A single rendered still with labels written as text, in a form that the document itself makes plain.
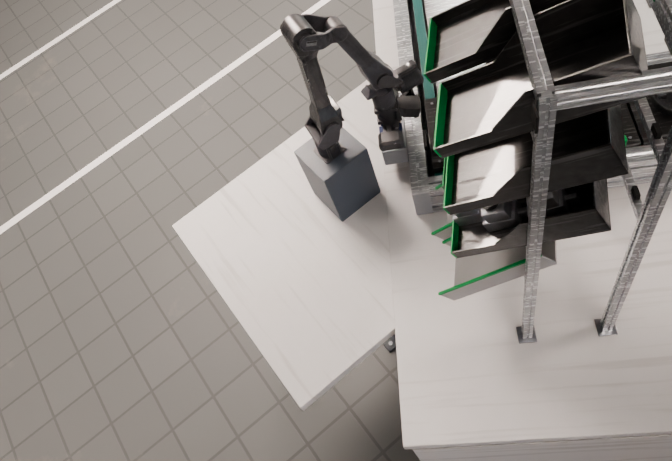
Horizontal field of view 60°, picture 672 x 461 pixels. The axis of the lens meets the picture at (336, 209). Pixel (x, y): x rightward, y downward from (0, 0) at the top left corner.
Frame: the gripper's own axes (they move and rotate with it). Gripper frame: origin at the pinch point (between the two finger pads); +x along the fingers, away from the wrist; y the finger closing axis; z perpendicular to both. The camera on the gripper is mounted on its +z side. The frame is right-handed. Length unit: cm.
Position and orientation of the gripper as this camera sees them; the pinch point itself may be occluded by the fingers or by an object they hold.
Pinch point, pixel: (392, 130)
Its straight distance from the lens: 157.8
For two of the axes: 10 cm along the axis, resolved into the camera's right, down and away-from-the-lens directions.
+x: 2.4, 5.2, 8.2
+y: -0.2, -8.4, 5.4
